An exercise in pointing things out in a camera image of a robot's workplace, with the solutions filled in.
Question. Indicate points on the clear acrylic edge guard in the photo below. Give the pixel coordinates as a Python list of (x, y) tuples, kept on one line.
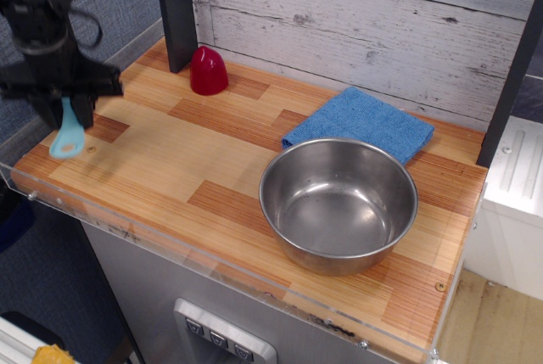
[(393, 311)]

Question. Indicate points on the light blue dish brush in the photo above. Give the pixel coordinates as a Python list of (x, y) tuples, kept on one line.
[(70, 138)]

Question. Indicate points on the silver button control panel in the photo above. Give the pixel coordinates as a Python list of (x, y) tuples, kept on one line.
[(222, 334)]

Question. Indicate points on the yellow black object bottom left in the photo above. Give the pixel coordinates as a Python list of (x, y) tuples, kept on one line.
[(52, 354)]

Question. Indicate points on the red plastic dome object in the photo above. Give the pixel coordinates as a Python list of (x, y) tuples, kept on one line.
[(208, 72)]

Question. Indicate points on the white ribbed side appliance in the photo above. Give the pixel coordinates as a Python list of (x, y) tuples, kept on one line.
[(505, 244)]

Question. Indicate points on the dark left vertical post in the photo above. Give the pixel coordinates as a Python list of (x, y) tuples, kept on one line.
[(180, 32)]

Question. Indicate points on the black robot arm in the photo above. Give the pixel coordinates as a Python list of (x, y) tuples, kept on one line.
[(47, 12)]

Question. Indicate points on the stainless steel bowl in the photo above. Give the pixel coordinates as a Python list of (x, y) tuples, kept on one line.
[(337, 206)]

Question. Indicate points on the dark right vertical post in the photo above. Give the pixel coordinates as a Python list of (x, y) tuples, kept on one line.
[(518, 70)]

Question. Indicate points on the blue folded cloth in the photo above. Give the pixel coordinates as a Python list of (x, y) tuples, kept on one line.
[(357, 115)]

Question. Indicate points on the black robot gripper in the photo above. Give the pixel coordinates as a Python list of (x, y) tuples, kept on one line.
[(54, 66)]

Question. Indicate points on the dark vertical post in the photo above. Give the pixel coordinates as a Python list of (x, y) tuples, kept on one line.
[(518, 70), (180, 32)]

